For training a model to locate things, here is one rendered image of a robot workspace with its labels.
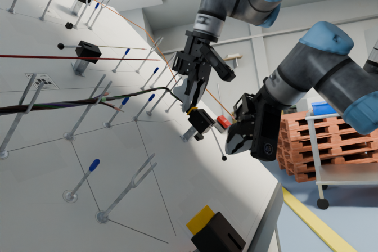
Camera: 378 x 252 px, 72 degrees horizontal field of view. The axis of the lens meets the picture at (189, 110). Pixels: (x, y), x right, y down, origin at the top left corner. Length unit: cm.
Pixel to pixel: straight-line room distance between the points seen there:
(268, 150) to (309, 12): 801
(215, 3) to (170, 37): 693
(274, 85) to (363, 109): 15
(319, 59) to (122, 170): 40
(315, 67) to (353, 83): 6
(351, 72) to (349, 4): 857
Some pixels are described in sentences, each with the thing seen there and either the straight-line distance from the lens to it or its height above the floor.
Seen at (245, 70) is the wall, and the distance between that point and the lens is 757.
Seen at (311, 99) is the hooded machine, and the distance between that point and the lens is 574.
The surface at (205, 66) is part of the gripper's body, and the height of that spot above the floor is 128.
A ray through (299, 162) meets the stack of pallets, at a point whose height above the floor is 26.
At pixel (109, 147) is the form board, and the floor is 114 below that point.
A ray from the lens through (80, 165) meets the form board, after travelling 48.
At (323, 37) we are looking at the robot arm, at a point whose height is 126.
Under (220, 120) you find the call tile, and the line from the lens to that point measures 93.
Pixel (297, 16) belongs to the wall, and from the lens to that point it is 832.
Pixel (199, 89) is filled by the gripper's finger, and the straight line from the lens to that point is 72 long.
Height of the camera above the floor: 119
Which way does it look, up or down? 1 degrees down
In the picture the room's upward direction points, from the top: 10 degrees counter-clockwise
